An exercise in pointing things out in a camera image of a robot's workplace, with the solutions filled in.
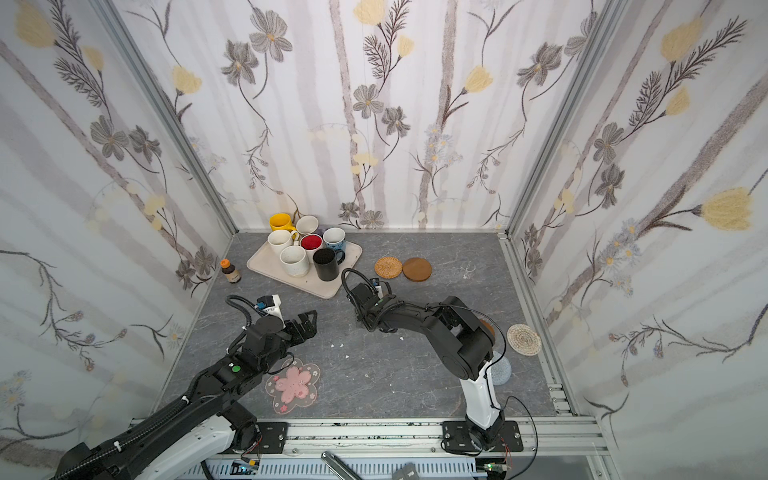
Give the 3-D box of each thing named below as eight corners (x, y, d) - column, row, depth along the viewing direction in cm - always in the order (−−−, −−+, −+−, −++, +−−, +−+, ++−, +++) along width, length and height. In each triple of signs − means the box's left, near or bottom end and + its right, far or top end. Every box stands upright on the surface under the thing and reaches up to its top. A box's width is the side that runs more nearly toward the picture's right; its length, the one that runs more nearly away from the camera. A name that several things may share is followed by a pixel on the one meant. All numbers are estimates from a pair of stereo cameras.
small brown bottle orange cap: (229, 283, 107) (217, 267, 99) (232, 275, 109) (221, 258, 102) (240, 283, 107) (229, 267, 99) (243, 275, 109) (233, 258, 102)
